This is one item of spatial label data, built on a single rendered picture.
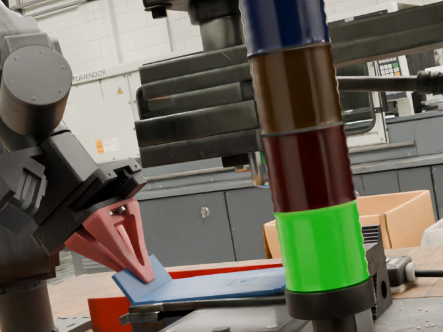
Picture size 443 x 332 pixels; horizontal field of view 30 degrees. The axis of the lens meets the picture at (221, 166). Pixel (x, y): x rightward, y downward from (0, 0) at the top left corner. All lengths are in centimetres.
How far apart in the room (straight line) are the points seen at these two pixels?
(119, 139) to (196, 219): 88
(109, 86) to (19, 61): 567
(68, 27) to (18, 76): 847
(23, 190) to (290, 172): 37
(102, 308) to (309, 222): 60
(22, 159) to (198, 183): 529
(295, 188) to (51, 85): 38
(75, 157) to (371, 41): 29
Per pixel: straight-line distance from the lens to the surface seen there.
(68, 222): 74
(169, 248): 622
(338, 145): 36
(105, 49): 878
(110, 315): 94
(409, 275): 100
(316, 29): 36
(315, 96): 35
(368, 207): 351
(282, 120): 35
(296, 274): 36
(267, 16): 36
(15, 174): 69
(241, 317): 62
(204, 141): 59
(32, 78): 70
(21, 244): 98
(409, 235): 310
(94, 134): 650
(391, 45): 57
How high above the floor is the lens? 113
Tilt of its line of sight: 3 degrees down
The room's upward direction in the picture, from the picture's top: 10 degrees counter-clockwise
